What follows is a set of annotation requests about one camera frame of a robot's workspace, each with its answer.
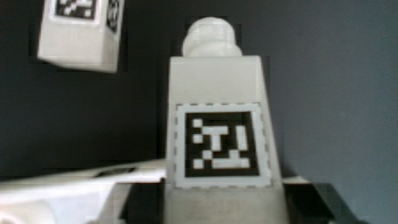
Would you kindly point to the white table leg centre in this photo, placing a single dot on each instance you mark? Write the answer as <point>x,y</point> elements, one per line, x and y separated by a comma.
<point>81,34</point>

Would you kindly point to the white table leg with tag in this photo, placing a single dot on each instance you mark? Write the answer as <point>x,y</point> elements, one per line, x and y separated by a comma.
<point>225,184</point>

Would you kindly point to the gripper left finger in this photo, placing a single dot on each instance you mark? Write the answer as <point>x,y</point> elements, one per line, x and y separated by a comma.
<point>143,211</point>

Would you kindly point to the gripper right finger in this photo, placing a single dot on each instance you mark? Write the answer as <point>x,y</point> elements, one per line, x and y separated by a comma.
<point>317,206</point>

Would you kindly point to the white square tabletop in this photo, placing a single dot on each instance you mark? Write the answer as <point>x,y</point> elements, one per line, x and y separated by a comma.
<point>81,198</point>

